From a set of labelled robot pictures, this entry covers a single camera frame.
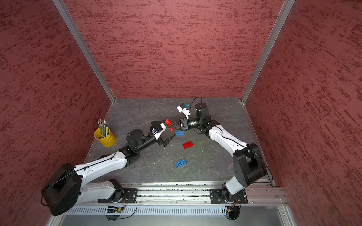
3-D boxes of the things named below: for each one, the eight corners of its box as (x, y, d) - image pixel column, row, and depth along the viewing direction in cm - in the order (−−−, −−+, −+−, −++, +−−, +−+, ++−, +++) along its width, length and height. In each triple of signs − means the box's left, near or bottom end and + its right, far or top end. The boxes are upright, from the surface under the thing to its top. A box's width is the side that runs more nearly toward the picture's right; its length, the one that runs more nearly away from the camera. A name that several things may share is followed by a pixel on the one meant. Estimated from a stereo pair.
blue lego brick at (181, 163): (177, 168, 86) (177, 167, 84) (175, 164, 87) (174, 162, 86) (186, 164, 88) (186, 162, 86) (184, 159, 89) (184, 158, 88)
